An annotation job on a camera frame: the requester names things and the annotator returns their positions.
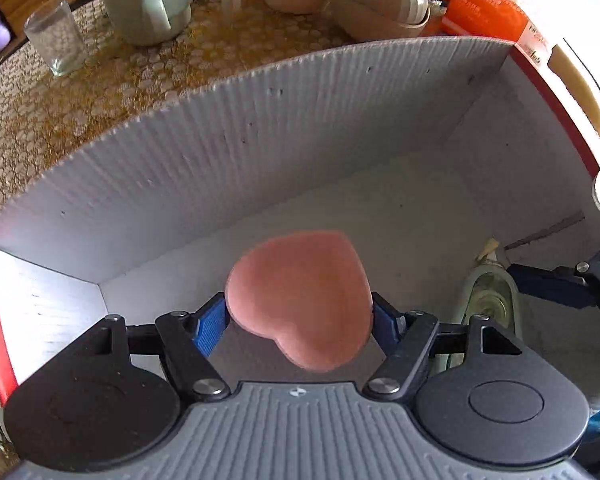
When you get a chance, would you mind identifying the clear drinking glass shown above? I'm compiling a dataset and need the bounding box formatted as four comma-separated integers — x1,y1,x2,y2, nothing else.
23,0,86,77

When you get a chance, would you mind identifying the beige green egg-shaped container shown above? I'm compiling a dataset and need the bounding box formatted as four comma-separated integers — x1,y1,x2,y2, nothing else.
329,0,430,41

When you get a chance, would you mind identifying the orange package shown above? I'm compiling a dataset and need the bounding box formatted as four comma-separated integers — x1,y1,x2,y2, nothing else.
442,0,546,49

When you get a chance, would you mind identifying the red white storage box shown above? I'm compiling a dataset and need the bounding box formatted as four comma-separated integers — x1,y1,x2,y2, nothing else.
0,38,600,393

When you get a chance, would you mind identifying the pink heart-shaped object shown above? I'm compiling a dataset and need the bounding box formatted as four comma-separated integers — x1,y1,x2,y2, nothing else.
225,231,373,373

